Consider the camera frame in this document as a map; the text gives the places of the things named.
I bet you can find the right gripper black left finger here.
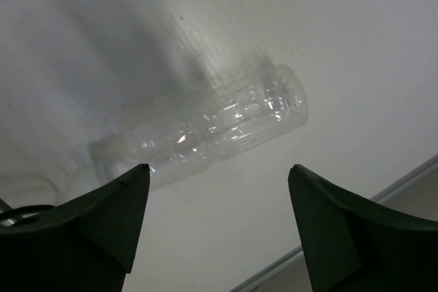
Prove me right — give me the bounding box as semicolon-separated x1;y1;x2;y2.
1;164;151;291

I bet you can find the right aluminium rail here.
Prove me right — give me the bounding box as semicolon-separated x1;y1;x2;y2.
234;157;437;291

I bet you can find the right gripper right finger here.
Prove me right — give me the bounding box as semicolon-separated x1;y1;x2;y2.
288;164;437;291

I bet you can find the clear bottle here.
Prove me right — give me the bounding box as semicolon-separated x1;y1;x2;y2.
90;64;309;186

